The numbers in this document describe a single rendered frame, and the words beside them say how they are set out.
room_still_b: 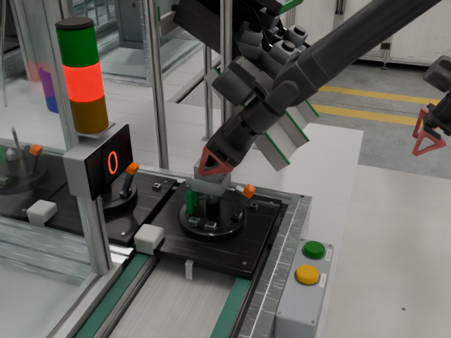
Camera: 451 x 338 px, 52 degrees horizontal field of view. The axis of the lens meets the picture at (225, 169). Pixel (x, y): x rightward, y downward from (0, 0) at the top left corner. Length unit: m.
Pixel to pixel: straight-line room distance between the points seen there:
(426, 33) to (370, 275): 3.91
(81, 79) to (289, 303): 0.49
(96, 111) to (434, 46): 4.34
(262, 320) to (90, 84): 0.46
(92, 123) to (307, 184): 0.75
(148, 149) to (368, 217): 0.69
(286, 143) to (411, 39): 3.73
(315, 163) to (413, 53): 3.54
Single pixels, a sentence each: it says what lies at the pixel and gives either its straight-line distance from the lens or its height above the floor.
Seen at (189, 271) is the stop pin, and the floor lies 0.95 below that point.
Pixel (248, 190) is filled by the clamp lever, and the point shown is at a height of 1.07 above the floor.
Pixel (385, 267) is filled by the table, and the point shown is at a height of 0.86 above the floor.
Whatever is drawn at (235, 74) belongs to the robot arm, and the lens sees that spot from 0.78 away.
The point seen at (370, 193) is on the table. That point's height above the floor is 0.86.
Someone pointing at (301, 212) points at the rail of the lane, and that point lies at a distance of 1.02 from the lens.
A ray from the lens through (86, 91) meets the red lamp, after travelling 0.67.
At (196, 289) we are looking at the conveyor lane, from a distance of 0.91.
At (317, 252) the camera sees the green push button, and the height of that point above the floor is 0.97.
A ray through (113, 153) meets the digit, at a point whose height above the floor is 1.22.
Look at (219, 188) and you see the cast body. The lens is 0.89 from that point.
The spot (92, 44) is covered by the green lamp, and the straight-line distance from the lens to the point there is 0.66.
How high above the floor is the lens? 1.57
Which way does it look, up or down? 32 degrees down
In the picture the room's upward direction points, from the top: straight up
